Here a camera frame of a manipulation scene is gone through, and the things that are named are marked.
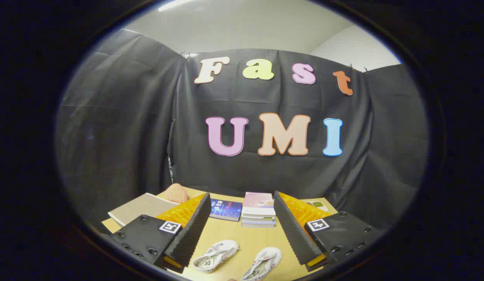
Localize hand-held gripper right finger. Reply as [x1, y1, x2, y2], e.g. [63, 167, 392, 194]
[273, 190, 383, 272]

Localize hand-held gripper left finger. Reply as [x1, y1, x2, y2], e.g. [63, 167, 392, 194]
[109, 192, 212, 274]

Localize white canvas shoe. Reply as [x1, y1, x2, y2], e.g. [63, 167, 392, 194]
[241, 247, 282, 281]
[193, 240, 239, 274]

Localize beige storage box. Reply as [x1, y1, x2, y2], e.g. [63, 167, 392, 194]
[108, 192, 180, 228]

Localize white compartment tray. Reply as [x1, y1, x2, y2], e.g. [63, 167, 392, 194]
[306, 200, 329, 213]

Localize light blue cover book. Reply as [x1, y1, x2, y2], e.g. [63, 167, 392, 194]
[241, 217, 276, 228]

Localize white cover book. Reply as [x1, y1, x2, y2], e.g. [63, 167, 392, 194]
[241, 207, 276, 219]

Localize pink textured sponge ball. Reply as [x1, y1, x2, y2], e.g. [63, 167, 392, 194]
[164, 183, 189, 204]

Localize pink cover book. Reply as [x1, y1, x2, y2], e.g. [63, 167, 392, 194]
[242, 191, 274, 208]

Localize black backdrop cloth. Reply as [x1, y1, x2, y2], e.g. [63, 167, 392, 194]
[55, 28, 429, 235]

